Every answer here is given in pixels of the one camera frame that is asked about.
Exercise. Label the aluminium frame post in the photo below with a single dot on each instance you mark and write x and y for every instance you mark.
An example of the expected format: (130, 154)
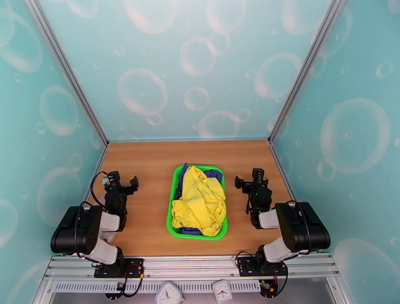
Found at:
(306, 70)
(66, 68)

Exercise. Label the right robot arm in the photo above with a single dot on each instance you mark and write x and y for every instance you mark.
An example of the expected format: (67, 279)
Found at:
(300, 225)

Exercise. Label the aluminium frame rail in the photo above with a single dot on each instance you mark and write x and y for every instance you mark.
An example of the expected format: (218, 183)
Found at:
(187, 265)

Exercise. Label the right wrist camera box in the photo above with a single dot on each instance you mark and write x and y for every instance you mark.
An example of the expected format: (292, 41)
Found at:
(258, 175)

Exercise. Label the white square clock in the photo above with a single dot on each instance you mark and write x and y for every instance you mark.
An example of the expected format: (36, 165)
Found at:
(222, 291)

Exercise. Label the small pink item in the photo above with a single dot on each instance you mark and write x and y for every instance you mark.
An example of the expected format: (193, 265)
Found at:
(100, 198)

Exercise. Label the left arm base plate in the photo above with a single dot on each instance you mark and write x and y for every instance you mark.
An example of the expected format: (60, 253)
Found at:
(134, 268)

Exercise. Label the green plastic basket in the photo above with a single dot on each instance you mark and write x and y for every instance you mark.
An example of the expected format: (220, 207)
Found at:
(187, 236)

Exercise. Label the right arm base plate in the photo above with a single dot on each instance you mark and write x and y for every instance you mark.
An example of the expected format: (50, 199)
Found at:
(247, 267)

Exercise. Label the yellow trousers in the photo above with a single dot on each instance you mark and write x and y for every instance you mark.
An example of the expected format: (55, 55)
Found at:
(200, 200)

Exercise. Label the small teal item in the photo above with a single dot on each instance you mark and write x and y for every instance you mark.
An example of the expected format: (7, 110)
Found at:
(102, 180)

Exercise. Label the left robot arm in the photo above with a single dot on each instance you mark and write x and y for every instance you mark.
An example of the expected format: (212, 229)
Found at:
(75, 231)

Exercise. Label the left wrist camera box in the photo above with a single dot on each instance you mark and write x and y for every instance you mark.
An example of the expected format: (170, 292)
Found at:
(113, 178)

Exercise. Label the white rounded clock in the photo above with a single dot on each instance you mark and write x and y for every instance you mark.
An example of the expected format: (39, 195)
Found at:
(168, 293)

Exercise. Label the blue trousers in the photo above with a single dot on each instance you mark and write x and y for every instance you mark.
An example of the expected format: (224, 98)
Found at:
(215, 175)

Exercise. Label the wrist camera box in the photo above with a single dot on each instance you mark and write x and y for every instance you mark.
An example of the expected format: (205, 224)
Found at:
(113, 178)
(258, 175)

